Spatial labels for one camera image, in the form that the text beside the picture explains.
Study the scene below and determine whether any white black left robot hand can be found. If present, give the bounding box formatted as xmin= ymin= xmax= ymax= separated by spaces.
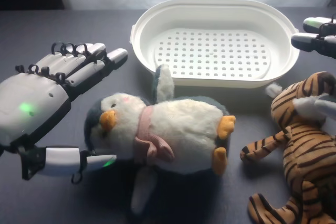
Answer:
xmin=0 ymin=40 xmax=129 ymax=185

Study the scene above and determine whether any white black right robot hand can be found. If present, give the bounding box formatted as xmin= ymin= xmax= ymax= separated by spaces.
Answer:
xmin=290 ymin=15 xmax=336 ymax=120

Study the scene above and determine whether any striped plush tiger toy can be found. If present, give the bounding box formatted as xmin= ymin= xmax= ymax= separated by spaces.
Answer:
xmin=240 ymin=71 xmax=336 ymax=224

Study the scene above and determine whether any plush penguin with pink scarf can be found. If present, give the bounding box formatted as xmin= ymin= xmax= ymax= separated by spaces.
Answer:
xmin=83 ymin=64 xmax=236 ymax=216

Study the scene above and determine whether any white perforated plastic tray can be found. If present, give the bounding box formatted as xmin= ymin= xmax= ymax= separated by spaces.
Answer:
xmin=130 ymin=0 xmax=300 ymax=89

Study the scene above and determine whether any dark grey table cloth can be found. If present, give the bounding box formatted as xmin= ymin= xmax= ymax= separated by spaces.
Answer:
xmin=0 ymin=6 xmax=336 ymax=224

